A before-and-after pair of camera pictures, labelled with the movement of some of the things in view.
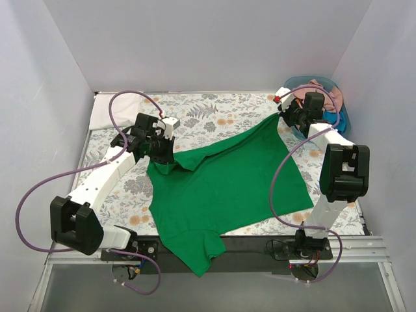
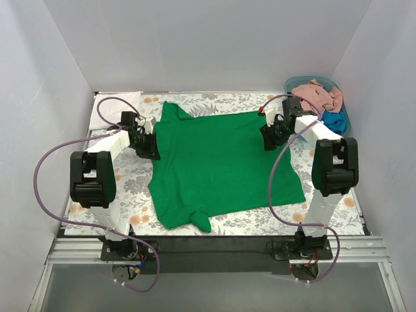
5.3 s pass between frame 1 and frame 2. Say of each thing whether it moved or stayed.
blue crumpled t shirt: stayed
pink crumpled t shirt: stayed
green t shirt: moved
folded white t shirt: stayed
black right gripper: moved
